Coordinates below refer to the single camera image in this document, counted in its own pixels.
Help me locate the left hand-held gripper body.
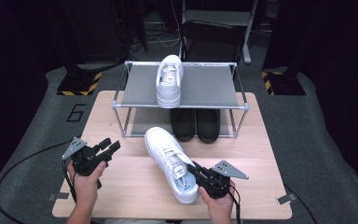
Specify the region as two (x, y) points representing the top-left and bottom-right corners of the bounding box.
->
(61, 137), (113, 177)

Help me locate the white desk frame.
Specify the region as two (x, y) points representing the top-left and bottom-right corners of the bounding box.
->
(181, 0), (259, 65)

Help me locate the person's right hand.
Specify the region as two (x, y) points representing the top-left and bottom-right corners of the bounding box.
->
(199, 184), (236, 217)

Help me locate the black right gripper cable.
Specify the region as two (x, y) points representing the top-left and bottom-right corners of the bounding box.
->
(227, 183), (243, 224)

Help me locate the grey tape piece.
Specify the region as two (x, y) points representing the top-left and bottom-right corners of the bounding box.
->
(47, 191), (71, 203)
(275, 193), (296, 205)

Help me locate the person's left hand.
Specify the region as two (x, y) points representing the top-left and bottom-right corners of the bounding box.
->
(66, 161), (108, 208)

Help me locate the grey floor mat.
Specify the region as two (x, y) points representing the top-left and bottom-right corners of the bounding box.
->
(0, 63), (358, 224)

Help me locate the black cabinet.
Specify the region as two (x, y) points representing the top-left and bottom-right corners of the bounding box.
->
(61, 0), (130, 63)

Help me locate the black floor cable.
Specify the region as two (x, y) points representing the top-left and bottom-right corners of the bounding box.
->
(283, 183), (319, 224)

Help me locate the black chair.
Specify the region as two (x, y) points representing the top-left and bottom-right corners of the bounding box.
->
(179, 20), (246, 64)

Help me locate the white sneaker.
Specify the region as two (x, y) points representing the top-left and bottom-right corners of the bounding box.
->
(155, 54), (185, 109)
(144, 126), (200, 205)

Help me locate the grey metal shoe rack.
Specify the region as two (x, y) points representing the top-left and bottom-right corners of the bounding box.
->
(111, 60), (250, 138)

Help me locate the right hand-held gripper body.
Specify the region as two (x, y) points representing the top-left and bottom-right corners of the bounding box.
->
(195, 160), (250, 200)

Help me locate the yellow black striped stand base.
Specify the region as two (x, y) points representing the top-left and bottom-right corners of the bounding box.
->
(260, 69), (307, 96)
(56, 71), (103, 97)

